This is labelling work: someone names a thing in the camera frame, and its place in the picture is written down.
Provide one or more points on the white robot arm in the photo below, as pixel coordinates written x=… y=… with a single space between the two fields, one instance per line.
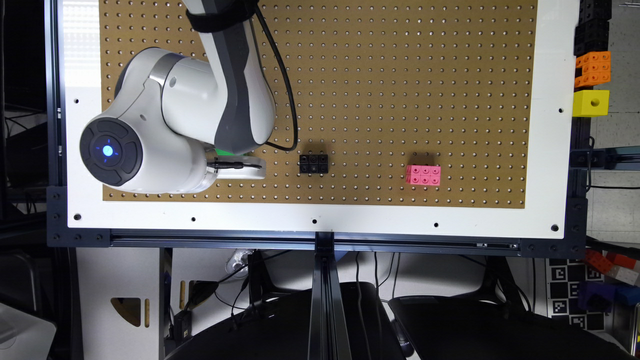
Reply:
x=178 y=124

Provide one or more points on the black office chair left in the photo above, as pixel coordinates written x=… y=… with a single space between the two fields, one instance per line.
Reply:
x=281 y=331

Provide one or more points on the yellow block with hole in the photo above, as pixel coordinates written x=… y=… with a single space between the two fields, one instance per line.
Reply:
x=591 y=103

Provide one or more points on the red orange blocks pile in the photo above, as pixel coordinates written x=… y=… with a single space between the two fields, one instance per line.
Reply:
x=614 y=265

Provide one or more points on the black office chair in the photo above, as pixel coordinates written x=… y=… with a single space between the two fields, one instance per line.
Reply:
x=451 y=328
x=281 y=331

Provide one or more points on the pink studded block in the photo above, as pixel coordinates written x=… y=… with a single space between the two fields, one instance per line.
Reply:
x=423 y=175

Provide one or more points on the green block with hole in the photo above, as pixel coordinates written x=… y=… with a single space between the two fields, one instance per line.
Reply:
x=221 y=152

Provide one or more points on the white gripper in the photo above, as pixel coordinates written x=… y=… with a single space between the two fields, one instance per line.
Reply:
x=238 y=167

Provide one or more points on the black white marker board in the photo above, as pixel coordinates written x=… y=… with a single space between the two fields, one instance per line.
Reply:
x=563 y=281

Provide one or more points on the black office chair right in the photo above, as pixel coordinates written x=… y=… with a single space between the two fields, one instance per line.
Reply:
x=451 y=328

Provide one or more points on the orange studded block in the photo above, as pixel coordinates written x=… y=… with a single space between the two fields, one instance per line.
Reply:
x=593 y=68

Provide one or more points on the black studded block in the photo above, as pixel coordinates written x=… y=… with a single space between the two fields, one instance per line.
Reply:
x=313 y=164

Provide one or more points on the dark aluminium table frame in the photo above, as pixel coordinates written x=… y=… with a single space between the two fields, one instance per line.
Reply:
x=325 y=280

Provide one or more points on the white board frame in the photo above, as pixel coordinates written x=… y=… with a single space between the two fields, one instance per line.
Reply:
x=393 y=117

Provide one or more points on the white cabinet with cutouts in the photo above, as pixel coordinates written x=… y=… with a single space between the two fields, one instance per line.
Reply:
x=121 y=299

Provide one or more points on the brown pegboard panel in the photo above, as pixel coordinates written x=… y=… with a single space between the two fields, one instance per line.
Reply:
x=380 y=85

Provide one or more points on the blue purple block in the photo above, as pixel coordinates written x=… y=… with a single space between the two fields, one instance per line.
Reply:
x=600 y=297

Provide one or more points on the black stacked blocks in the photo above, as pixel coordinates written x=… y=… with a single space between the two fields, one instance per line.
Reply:
x=592 y=31

